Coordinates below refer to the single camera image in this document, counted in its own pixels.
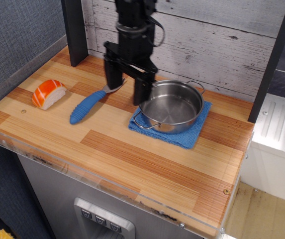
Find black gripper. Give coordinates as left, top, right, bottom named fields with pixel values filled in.
left=104, top=22, right=159, bottom=106

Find stainless steel pot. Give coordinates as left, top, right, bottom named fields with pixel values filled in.
left=133, top=80, right=206, bottom=134

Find blue cloth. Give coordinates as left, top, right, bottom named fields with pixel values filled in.
left=128, top=101, right=212, bottom=149

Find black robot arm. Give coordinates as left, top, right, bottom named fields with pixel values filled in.
left=104, top=0, right=158, bottom=105

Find salmon sushi toy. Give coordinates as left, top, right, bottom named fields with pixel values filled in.
left=32, top=79, right=67, bottom=110

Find grey toy fridge cabinet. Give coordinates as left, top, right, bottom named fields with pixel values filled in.
left=18, top=155, right=199, bottom=239

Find silver dispenser button panel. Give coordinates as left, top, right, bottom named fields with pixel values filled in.
left=74, top=197, right=136, bottom=239

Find white toy sink unit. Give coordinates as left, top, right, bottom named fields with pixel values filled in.
left=240, top=94, right=285, bottom=200

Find yellow toy object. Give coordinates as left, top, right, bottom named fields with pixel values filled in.
left=0, top=230, right=14, bottom=239

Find blue handled metal fork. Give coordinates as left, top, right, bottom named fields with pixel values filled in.
left=70, top=78, right=125, bottom=124

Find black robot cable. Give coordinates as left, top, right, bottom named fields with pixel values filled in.
left=147, top=14, right=166, bottom=47

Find black left frame post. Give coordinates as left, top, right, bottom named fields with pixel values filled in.
left=61, top=0, right=88, bottom=67

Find black frame post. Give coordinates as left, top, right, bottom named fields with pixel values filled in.
left=61, top=0, right=88, bottom=67
left=248, top=15, right=285, bottom=123

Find black right frame post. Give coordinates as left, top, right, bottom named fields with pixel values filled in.
left=248, top=15, right=285, bottom=123

